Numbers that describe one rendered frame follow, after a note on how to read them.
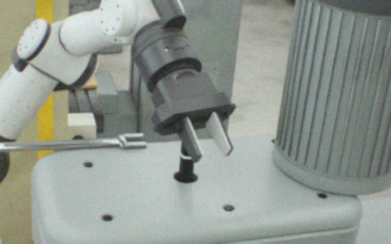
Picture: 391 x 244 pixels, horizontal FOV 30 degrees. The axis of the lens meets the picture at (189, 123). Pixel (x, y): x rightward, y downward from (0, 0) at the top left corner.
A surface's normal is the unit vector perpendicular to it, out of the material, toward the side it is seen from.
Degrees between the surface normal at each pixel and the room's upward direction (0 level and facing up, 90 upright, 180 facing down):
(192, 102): 30
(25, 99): 92
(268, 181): 0
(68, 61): 84
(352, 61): 90
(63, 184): 0
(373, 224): 0
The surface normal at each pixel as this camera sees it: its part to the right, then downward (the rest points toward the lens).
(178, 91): 0.32, -0.57
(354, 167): 0.05, 0.44
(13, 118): 0.32, 0.48
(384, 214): 0.08, -0.89
